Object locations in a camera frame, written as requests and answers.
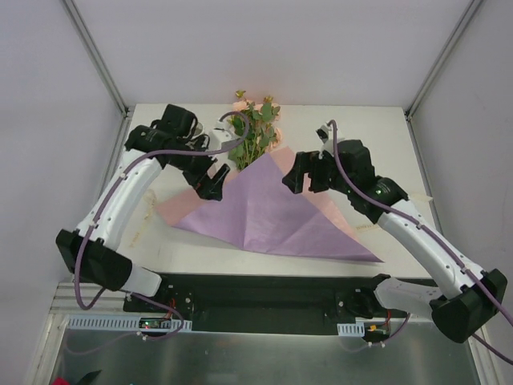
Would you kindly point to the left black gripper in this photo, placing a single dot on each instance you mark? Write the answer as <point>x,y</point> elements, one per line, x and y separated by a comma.
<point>199,176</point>

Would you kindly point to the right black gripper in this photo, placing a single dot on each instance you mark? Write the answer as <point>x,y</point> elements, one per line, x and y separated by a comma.
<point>314,170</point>

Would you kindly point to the purple wrapping paper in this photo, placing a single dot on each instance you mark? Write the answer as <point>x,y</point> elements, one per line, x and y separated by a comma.
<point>259,214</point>

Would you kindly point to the pink flowers with green leaves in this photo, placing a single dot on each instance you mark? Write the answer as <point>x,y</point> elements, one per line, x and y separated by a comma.
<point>263,135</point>

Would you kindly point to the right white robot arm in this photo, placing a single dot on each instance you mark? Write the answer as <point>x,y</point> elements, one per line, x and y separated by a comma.
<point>465,296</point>

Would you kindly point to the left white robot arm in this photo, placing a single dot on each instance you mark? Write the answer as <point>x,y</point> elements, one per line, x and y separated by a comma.
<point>177,139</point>

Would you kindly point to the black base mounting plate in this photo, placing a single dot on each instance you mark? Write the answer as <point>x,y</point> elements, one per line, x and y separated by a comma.
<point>272,304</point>

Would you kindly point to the red object at bottom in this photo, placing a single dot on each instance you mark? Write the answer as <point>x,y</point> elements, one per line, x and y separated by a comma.
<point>60,381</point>

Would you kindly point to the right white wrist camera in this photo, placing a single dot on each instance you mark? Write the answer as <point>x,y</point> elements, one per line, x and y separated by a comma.
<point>325,134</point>

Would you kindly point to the right aluminium frame post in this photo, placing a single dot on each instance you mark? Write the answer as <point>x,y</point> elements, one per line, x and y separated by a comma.
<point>460,28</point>

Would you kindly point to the aluminium frame post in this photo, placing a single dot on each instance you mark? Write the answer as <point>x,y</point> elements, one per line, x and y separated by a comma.
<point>94,54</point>
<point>460,28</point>

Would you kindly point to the right white cable duct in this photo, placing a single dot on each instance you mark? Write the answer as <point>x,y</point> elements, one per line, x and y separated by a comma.
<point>361,329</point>

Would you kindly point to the white cable duct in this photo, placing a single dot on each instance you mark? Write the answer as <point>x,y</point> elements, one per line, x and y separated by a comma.
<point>361,329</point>
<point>127,323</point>

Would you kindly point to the aluminium extrusion rail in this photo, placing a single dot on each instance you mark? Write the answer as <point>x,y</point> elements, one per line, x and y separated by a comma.
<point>64,301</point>

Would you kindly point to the left white cable duct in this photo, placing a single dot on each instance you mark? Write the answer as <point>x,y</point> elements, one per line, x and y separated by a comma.
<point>127,323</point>

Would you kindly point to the left aluminium frame post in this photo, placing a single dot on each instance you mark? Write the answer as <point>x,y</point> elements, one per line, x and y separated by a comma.
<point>94,54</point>

